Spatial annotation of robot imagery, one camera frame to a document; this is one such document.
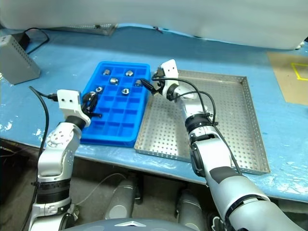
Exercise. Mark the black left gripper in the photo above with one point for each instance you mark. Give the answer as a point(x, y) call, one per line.
point(86, 102)

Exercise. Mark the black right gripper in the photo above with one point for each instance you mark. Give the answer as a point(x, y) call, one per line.
point(158, 84)

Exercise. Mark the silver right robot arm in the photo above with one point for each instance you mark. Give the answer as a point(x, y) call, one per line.
point(216, 154)

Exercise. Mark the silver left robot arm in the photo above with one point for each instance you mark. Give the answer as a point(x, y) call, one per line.
point(56, 156)

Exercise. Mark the blue compartment tray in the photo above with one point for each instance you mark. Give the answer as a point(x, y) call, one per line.
point(113, 120)

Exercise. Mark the perforated steel tray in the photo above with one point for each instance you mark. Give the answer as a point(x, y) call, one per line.
point(163, 134)

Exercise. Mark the metal roller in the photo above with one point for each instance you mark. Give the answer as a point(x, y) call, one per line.
point(114, 80)
point(129, 73)
point(137, 83)
point(106, 71)

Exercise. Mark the metal nut lower left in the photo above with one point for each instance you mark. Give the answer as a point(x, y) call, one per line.
point(99, 89)

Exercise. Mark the metal nut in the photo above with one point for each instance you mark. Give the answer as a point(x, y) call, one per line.
point(99, 89)
point(125, 91)

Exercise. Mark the metal nut lower right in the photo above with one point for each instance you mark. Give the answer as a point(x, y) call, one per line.
point(125, 91)

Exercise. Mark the white foam sheet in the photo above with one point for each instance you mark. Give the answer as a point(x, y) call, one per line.
point(168, 14)

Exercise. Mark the grey perforated metal box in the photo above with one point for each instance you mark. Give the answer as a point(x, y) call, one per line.
point(16, 62)

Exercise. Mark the dark grey rounded shape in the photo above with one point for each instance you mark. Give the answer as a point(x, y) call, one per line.
point(190, 209)
point(120, 199)

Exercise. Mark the grey robot torso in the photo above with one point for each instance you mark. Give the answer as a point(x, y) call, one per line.
point(127, 225)

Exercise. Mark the brown cardboard sheet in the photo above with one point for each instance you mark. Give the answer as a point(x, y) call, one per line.
point(286, 79)

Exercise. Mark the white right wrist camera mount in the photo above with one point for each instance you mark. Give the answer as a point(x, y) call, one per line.
point(169, 68)

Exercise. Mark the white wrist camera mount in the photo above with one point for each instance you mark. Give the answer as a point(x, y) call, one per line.
point(68, 101)
point(169, 68)

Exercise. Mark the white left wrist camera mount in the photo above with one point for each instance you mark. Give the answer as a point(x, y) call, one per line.
point(68, 101)

